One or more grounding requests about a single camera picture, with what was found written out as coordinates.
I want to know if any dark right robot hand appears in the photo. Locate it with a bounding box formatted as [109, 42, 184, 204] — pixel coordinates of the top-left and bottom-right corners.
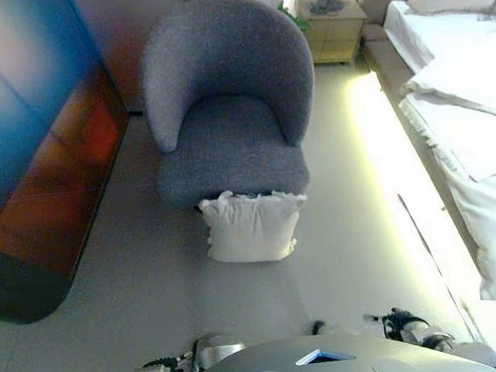
[305, 318, 334, 338]

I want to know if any white frilled square cushion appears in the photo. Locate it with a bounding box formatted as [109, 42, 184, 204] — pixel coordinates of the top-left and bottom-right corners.
[196, 182, 315, 270]

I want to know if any grey robot torso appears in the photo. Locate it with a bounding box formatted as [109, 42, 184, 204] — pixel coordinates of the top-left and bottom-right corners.
[157, 317, 496, 372]

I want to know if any white folded duvet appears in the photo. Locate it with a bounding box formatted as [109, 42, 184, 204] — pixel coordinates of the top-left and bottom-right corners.
[395, 51, 496, 311]

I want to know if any grey fabric tub armchair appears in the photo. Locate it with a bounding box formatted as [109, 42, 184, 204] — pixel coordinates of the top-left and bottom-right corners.
[131, 0, 327, 214]

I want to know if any light wooden nightstand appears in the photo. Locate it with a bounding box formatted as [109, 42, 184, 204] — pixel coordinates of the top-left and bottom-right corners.
[300, 0, 374, 69]

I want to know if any bed with white sheet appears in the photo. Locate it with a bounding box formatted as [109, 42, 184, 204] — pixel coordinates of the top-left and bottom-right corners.
[359, 0, 496, 314]

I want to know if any green leafy plant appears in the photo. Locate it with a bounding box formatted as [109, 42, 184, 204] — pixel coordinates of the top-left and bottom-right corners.
[276, 0, 311, 35]

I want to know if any thin black floor cable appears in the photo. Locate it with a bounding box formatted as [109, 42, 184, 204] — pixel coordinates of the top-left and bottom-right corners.
[396, 186, 485, 348]

